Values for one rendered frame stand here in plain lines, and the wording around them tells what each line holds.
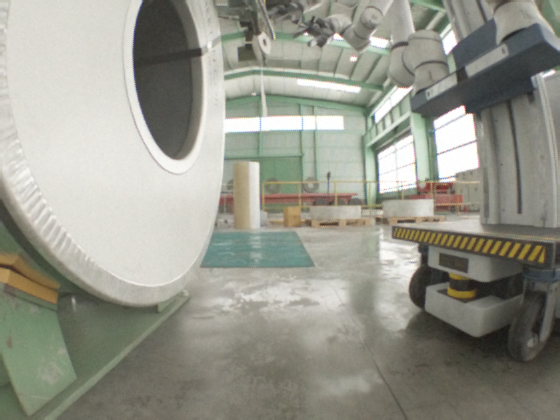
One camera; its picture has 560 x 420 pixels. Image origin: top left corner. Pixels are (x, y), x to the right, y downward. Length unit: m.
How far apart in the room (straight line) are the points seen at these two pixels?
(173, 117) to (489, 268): 1.07
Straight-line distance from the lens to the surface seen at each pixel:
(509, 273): 0.84
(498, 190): 1.13
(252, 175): 5.48
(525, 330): 0.74
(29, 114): 0.37
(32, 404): 0.65
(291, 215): 5.69
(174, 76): 1.08
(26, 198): 0.36
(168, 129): 1.02
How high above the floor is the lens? 0.39
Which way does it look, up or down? level
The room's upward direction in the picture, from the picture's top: 1 degrees counter-clockwise
